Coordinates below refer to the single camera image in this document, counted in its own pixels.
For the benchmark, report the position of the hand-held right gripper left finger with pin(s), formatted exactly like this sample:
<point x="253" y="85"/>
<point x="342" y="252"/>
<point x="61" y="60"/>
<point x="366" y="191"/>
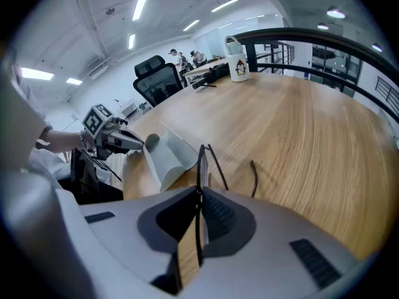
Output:
<point x="124" y="229"/>

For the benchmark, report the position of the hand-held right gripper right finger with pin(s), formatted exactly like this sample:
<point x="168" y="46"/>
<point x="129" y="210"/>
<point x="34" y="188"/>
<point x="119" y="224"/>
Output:
<point x="265" y="254"/>

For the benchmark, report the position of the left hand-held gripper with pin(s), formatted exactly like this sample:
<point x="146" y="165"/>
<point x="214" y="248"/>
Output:
<point x="96" y="120"/>

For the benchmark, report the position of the white glasses case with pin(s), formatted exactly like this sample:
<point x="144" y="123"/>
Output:
<point x="174" y="167"/>

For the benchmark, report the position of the black eyeglasses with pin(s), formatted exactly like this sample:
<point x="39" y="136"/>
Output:
<point x="203" y="170"/>

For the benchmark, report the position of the person's left forearm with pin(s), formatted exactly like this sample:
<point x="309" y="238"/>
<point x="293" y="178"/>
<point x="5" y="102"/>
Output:
<point x="62" y="140"/>

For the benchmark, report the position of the person's black trousers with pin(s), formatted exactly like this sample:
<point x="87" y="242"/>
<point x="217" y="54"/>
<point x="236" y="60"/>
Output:
<point x="106" y="195"/>

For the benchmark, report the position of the black mesh office chair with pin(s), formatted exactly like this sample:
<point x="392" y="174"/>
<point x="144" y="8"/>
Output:
<point x="159" y="83"/>

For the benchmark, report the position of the white ceiling air conditioner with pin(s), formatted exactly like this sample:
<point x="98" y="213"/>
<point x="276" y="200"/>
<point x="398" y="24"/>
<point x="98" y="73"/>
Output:
<point x="98" y="72"/>

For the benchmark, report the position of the wooden table white legs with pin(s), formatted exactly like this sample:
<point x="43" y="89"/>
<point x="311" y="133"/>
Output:
<point x="202" y="68"/>

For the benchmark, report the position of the person's light shirt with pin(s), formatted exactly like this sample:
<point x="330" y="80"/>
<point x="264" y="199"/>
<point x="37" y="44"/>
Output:
<point x="25" y="120"/>

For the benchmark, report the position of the black clamp tool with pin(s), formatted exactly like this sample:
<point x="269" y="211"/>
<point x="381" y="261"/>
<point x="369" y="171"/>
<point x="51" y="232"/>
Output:
<point x="215" y="72"/>

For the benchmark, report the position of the round ceiling sensor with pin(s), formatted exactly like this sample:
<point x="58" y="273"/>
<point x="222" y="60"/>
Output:
<point x="109" y="11"/>

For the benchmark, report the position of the white penguin print bottle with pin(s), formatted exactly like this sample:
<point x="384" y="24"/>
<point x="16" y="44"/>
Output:
<point x="238" y="67"/>

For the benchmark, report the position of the ceiling light panels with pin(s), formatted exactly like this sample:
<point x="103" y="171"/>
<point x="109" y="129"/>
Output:
<point x="141" y="2"/>

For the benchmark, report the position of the thin black balustrade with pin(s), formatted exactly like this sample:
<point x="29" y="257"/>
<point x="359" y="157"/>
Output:
<point x="386" y="87"/>

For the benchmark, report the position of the black framed window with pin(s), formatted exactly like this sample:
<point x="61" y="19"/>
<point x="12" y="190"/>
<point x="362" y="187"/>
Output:
<point x="330" y="55"/>

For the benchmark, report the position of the black metal railing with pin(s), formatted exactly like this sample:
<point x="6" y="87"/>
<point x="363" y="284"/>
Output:
<point x="311" y="36"/>

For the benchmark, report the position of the round pendant ceiling lamp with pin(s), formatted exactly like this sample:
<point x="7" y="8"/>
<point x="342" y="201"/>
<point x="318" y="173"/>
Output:
<point x="377" y="48"/>
<point x="336" y="14"/>
<point x="323" y="27"/>

